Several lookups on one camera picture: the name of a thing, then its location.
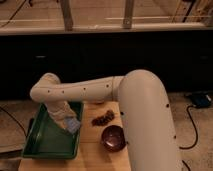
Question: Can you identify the black cable right floor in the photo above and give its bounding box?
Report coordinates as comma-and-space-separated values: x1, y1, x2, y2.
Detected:
178, 103, 200, 171

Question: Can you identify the dark brown bowl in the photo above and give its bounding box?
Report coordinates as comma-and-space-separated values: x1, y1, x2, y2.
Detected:
101, 125, 126, 152

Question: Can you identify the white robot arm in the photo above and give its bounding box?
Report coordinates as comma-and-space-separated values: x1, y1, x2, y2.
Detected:
30, 69, 183, 171

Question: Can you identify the black power adapter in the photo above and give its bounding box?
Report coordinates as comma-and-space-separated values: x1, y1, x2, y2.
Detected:
189, 92, 212, 108

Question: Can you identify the brown pine cone object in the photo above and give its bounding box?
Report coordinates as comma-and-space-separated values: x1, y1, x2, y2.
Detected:
92, 110, 115, 126

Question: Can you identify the black cable left floor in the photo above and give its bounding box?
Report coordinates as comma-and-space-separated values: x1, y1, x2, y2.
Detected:
0, 105, 28, 138

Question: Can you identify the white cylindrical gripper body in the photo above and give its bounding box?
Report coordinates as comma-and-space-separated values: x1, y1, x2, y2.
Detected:
45, 101, 77, 130

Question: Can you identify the green plastic tray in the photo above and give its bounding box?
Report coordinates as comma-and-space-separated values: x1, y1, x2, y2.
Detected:
22, 104, 80, 159

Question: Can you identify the black cable floor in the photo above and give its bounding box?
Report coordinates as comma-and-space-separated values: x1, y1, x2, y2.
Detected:
178, 103, 200, 171
0, 105, 28, 138

